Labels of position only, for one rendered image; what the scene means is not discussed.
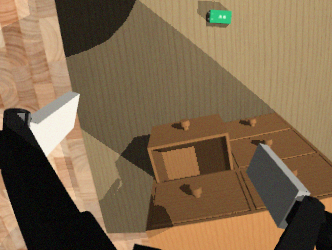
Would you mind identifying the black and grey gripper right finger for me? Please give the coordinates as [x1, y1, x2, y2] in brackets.
[246, 143, 332, 250]

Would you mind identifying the green nine-volt battery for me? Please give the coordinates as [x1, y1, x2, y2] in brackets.
[208, 10, 232, 24]

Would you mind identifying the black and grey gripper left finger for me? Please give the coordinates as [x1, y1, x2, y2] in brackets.
[0, 91, 117, 250]

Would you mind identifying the orange-brown wooden chest of drawers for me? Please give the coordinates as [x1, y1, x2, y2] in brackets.
[146, 112, 332, 250]

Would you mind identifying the brown wooden drawer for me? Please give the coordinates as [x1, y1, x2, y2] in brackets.
[240, 154, 332, 210]
[147, 113, 234, 183]
[225, 113, 291, 141]
[230, 130, 316, 168]
[152, 171, 250, 227]

